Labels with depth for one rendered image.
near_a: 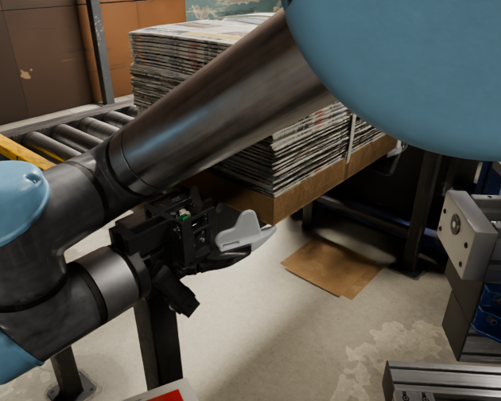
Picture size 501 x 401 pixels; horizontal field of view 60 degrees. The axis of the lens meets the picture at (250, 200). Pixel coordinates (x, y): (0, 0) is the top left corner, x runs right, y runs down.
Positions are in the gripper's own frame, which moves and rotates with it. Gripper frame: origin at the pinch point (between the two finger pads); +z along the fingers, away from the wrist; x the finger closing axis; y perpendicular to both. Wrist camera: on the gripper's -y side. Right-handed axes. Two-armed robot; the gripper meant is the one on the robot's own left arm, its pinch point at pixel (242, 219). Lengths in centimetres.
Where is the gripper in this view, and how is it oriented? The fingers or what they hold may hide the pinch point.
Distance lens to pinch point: 62.9
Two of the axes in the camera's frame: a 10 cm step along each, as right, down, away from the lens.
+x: -7.5, -3.2, 5.8
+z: 6.6, -3.6, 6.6
